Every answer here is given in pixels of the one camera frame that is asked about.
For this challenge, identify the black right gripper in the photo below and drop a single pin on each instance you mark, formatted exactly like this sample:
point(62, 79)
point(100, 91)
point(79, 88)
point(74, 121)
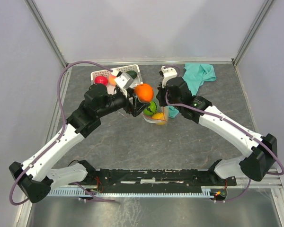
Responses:
point(159, 96)

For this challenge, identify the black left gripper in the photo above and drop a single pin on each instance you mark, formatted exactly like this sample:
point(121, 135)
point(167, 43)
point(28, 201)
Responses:
point(139, 106)

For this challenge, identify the toy orange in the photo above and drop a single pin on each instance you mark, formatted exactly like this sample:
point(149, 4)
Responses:
point(144, 92)

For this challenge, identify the green toy watermelon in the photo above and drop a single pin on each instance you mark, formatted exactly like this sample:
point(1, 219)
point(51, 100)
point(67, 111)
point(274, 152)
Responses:
point(151, 109)

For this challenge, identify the clear zip top bag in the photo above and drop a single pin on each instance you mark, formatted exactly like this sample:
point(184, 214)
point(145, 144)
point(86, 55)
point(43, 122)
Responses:
point(160, 109)

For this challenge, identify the yellow toy lemon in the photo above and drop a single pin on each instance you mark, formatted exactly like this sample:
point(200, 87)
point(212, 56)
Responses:
point(159, 118)

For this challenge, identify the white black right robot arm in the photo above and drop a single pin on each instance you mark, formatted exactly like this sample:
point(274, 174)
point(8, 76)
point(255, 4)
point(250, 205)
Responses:
point(258, 152)

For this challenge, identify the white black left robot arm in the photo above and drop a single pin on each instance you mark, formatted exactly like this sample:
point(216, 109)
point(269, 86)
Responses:
point(36, 176)

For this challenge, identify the white perforated plastic basket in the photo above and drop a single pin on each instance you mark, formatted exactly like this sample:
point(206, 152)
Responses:
point(105, 73)

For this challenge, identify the teal cloth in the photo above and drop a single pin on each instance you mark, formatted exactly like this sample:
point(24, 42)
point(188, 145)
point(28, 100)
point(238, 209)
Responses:
point(196, 75)

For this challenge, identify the dark green toy avocado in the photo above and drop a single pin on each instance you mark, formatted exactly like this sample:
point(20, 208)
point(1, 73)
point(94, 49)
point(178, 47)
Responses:
point(133, 74)

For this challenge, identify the toy peach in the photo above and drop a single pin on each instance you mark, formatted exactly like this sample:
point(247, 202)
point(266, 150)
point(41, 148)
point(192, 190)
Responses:
point(111, 80)

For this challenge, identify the red toy apple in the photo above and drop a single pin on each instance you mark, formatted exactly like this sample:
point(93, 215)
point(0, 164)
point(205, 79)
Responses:
point(101, 80)

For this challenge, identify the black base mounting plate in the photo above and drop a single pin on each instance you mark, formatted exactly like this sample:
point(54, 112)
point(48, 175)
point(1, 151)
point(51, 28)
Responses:
point(151, 181)

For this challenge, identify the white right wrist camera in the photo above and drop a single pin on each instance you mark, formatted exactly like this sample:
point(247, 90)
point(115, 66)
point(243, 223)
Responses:
point(168, 72)

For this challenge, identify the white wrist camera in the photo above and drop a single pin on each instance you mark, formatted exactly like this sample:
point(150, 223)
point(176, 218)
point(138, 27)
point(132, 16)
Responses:
point(168, 72)
point(124, 80)

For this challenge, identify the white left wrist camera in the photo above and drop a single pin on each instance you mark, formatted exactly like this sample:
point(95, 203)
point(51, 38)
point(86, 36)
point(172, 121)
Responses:
point(124, 80)

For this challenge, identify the light blue cable duct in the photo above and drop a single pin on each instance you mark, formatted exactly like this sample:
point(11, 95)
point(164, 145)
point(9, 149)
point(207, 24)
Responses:
point(78, 192)

